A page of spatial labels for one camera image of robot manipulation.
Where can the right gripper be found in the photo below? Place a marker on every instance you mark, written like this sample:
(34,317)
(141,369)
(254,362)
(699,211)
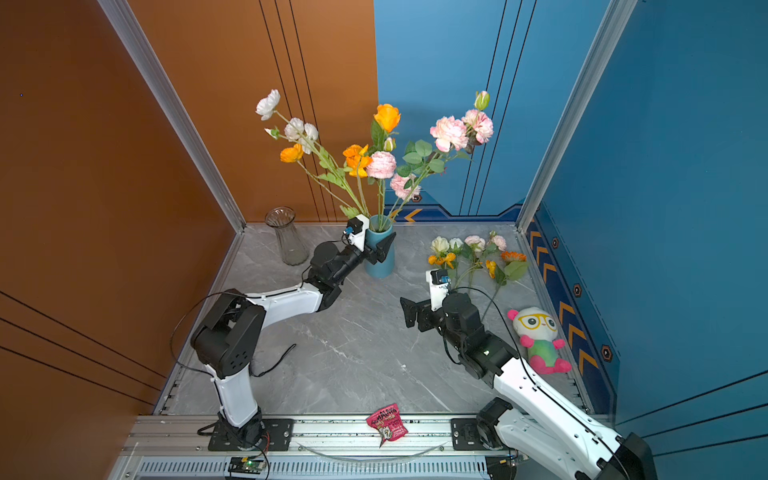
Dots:
(424,311)

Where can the aluminium corner post left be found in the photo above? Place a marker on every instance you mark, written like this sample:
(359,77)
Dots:
(126,25)

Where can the yellow poppy flower stem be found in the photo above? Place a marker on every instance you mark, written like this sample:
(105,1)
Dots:
(483,273)

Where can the pink rose spray stem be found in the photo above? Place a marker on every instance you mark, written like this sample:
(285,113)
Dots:
(453,138)

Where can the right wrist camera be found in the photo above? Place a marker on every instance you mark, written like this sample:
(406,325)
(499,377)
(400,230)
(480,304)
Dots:
(439,286)

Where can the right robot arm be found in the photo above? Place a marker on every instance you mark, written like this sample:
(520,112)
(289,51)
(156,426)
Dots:
(528,415)

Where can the aluminium corner post right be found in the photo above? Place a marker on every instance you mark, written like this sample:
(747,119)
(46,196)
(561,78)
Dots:
(611,28)

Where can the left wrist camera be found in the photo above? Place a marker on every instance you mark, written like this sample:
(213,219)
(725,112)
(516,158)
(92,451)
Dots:
(357,231)

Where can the clear glass vase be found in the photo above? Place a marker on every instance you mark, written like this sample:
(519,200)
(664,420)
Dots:
(292,249)

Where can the black connector box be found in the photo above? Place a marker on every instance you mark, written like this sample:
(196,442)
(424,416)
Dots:
(500,468)

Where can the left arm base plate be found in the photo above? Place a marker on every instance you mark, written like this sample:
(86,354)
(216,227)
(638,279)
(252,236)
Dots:
(267,435)

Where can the orange gerbera stem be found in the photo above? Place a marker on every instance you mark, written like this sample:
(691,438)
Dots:
(512,266)

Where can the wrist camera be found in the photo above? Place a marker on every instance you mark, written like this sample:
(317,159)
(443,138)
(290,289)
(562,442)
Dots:
(357,231)
(439,286)

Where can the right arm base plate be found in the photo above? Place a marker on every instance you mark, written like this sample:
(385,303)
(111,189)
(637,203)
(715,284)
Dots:
(471,434)

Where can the orange yellow small flower stem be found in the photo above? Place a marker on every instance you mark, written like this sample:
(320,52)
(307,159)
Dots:
(333,178)

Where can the white plush toy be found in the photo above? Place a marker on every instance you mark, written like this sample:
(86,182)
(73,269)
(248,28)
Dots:
(538,334)

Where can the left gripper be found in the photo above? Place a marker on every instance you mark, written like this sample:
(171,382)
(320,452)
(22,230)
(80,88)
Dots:
(378,254)

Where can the green circuit board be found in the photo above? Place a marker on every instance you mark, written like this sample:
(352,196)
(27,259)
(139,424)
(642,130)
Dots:
(247,467)

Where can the aluminium corner post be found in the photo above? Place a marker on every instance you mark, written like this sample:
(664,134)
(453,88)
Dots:
(126,25)
(611,28)

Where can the pink snack packet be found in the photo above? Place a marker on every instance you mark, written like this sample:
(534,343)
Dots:
(388,423)

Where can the teal cylindrical vase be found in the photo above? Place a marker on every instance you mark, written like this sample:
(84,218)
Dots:
(380,226)

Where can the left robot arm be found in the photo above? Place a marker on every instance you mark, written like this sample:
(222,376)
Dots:
(226,339)

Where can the yellow rose stem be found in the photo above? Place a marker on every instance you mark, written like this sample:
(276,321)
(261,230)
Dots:
(384,144)

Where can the white flower stem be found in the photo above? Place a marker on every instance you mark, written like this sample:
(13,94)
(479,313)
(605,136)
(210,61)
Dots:
(292,130)

